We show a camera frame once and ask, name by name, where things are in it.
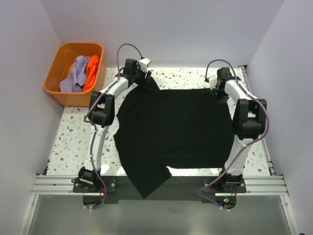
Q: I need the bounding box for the orange t shirt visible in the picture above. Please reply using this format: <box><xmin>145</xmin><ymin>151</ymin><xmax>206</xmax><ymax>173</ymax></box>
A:
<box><xmin>82</xmin><ymin>55</ymin><xmax>100</xmax><ymax>92</ymax></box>

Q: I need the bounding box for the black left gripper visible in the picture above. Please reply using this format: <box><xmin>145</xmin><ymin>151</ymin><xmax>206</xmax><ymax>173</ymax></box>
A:
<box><xmin>133</xmin><ymin>65</ymin><xmax>152</xmax><ymax>88</ymax></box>

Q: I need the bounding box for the black t shirt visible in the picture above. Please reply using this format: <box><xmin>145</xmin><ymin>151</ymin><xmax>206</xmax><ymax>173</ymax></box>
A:
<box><xmin>114</xmin><ymin>82</ymin><xmax>234</xmax><ymax>198</ymax></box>

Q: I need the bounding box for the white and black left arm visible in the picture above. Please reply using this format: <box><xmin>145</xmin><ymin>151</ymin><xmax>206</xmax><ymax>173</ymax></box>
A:
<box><xmin>72</xmin><ymin>58</ymin><xmax>152</xmax><ymax>192</ymax></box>

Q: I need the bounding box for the orange plastic basket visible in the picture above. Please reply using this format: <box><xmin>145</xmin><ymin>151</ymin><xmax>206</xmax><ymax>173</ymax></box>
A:
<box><xmin>44</xmin><ymin>42</ymin><xmax>106</xmax><ymax>107</ymax></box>

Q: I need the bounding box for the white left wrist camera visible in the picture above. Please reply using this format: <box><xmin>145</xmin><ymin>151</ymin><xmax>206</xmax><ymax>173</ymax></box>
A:
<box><xmin>138</xmin><ymin>58</ymin><xmax>152</xmax><ymax>72</ymax></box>

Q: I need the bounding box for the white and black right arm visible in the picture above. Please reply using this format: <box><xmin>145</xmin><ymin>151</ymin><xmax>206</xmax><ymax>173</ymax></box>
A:
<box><xmin>207</xmin><ymin>68</ymin><xmax>267</xmax><ymax>193</ymax></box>

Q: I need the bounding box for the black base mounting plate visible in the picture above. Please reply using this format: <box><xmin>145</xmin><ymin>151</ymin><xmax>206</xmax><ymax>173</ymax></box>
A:
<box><xmin>71</xmin><ymin>176</ymin><xmax>247</xmax><ymax>209</ymax></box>

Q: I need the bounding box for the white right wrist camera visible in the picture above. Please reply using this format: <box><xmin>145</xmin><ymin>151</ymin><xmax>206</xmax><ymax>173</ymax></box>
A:
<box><xmin>205</xmin><ymin>76</ymin><xmax>217</xmax><ymax>89</ymax></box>

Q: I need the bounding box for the lavender t shirt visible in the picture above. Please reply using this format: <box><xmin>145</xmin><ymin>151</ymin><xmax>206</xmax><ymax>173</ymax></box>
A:
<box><xmin>59</xmin><ymin>55</ymin><xmax>89</xmax><ymax>93</ymax></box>

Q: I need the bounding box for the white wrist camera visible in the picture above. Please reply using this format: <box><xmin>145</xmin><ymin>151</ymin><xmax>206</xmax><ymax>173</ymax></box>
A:
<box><xmin>205</xmin><ymin>76</ymin><xmax>217</xmax><ymax>89</ymax></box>
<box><xmin>138</xmin><ymin>58</ymin><xmax>152</xmax><ymax>72</ymax></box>

